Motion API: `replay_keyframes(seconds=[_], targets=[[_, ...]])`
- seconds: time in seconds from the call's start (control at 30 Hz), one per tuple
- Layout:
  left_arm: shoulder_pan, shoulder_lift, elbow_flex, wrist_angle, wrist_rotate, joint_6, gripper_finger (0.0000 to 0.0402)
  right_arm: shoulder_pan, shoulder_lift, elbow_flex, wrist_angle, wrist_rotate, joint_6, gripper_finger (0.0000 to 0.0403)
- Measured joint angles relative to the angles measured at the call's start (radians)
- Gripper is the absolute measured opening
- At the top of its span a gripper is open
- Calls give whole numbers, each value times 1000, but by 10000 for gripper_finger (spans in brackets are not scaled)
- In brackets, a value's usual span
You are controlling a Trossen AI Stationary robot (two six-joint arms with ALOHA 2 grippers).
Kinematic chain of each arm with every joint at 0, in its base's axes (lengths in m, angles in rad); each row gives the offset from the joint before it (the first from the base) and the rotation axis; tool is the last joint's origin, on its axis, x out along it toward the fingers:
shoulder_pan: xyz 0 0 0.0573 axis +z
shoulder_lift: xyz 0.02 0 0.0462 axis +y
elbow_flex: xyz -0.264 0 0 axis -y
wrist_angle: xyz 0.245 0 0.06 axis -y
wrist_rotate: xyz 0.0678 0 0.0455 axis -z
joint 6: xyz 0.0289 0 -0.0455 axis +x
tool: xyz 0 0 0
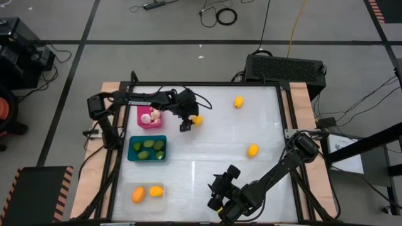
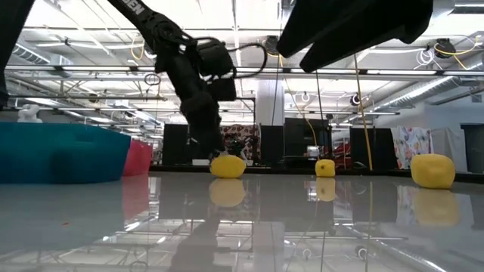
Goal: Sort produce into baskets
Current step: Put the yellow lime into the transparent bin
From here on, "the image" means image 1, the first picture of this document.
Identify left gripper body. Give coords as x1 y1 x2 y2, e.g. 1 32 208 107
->
171 88 200 117

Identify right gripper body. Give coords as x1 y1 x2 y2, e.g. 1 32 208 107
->
207 164 255 220

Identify large orange-yellow lemon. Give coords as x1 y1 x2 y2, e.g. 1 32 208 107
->
131 186 146 204

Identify pink basket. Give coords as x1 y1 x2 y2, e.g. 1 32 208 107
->
136 105 163 130

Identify teal basket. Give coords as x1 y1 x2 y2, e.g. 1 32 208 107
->
127 135 168 163

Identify clear plastic basket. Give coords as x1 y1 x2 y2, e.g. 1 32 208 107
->
124 181 166 213

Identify black computer case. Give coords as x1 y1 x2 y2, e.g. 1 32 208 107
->
244 53 326 100

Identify black power strip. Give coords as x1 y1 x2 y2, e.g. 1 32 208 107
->
143 1 166 10

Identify wooden table board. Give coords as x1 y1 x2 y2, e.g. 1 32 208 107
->
288 82 339 220
69 82 126 220

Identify white paper sheet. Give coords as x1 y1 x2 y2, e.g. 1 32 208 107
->
327 134 365 175

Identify black power brick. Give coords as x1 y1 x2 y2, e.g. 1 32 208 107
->
315 116 337 128

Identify black diagonal beam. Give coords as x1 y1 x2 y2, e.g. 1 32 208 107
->
326 121 402 164

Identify black stand legs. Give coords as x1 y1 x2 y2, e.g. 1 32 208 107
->
381 144 402 217

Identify black mat with striped edge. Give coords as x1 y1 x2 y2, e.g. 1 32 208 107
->
367 0 402 24
0 165 75 226

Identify black equipment cart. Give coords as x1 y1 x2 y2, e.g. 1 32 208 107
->
0 17 57 90

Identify orange and black round object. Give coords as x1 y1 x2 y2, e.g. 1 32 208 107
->
0 83 28 151

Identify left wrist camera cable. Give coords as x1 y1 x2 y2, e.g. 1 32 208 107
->
188 89 214 110

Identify black table frame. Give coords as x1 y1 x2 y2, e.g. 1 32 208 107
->
75 70 342 225

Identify coiled black cable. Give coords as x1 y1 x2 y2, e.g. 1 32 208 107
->
215 8 238 26

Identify black hanging cable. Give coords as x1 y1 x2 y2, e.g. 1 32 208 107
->
253 0 273 57

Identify yellow hanging cable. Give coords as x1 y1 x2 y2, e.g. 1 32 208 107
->
286 0 308 59

